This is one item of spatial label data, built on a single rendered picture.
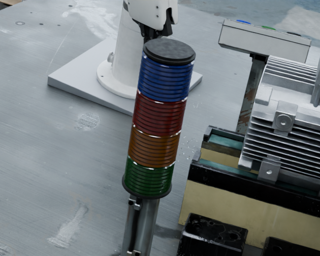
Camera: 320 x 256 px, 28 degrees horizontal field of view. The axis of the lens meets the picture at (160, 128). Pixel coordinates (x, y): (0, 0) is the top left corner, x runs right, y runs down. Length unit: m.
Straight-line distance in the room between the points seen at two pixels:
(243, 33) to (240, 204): 0.35
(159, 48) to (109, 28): 1.14
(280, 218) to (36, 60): 0.79
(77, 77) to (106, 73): 0.07
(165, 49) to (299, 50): 0.56
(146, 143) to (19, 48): 0.97
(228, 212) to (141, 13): 0.41
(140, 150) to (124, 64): 0.72
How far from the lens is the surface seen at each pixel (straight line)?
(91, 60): 1.58
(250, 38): 1.23
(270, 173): 1.00
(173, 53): 0.70
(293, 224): 1.08
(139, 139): 0.74
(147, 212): 0.82
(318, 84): 0.98
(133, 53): 1.44
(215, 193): 1.07
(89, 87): 1.47
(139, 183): 0.78
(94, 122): 1.37
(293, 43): 1.23
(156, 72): 0.70
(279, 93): 0.99
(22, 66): 1.58
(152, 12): 1.20
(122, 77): 1.48
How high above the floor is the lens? 1.50
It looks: 30 degrees down
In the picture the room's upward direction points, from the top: 10 degrees clockwise
